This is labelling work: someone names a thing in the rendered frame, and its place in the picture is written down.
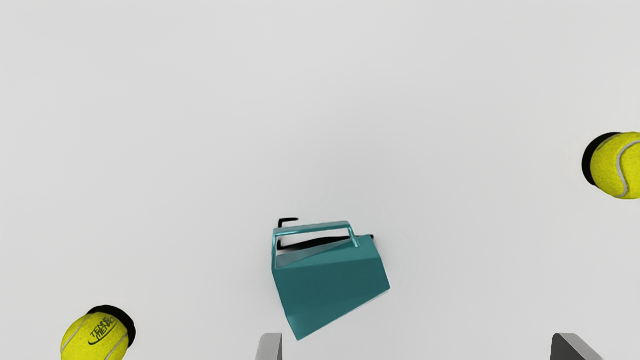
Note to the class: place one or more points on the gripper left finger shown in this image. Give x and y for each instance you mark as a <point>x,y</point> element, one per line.
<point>270,348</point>

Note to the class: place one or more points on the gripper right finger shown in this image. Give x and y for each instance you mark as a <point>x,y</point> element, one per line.
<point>570,349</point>

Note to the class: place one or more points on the teal faceted mug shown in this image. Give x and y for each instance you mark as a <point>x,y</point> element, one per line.
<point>327,287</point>

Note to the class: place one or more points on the yellow tennis ball with print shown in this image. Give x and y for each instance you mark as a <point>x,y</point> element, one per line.
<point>92,338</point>

